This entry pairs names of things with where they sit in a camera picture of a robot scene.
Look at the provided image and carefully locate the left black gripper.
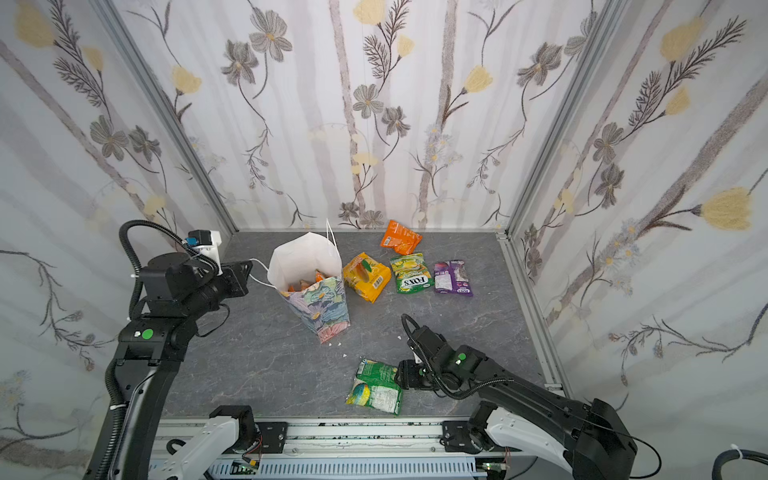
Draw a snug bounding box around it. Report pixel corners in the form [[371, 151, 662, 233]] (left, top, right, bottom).
[[178, 256, 254, 324]]

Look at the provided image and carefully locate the lime Fox's candy bag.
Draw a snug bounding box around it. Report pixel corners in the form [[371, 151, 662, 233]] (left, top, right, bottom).
[[346, 359, 402, 416]]

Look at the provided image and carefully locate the orange pink Fox's bag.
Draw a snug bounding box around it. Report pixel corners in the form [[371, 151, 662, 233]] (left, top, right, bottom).
[[288, 270, 327, 292]]

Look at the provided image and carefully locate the white paper bag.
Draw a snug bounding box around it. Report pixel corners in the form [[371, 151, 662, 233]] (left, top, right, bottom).
[[252, 225, 350, 342]]

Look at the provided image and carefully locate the green Fox's candy bag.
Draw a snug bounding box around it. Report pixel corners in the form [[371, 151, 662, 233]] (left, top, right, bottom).
[[390, 253, 434, 294]]

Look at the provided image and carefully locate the yellow snack bag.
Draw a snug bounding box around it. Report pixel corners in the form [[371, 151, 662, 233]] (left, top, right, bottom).
[[342, 253, 392, 303]]

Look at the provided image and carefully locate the purple snack packet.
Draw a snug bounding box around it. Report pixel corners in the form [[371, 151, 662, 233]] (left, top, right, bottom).
[[434, 260, 473, 297]]

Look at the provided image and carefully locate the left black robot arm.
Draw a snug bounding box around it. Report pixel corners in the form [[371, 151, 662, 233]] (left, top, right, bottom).
[[84, 220, 253, 479]]

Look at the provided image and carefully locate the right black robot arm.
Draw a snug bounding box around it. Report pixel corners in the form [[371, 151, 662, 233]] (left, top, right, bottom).
[[396, 314, 641, 479]]

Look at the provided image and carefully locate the small orange snack packet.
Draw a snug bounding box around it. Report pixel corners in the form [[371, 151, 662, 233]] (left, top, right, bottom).
[[380, 220, 422, 255]]

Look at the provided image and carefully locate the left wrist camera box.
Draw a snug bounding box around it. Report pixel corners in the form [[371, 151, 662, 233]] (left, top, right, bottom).
[[186, 230, 222, 269]]

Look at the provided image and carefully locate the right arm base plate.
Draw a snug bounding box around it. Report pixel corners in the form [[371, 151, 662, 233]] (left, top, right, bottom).
[[439, 420, 484, 455]]

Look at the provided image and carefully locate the white slotted cable duct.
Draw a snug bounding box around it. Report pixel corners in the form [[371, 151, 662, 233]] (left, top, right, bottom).
[[209, 457, 488, 479]]

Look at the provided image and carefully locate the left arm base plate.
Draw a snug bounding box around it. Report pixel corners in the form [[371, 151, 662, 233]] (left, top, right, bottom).
[[253, 421, 288, 454]]

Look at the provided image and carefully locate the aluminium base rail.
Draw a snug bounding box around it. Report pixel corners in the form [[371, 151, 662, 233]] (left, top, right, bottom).
[[149, 383, 622, 480]]

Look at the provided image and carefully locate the black corrugated hose corner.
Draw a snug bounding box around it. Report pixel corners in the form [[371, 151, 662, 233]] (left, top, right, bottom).
[[711, 448, 768, 480]]

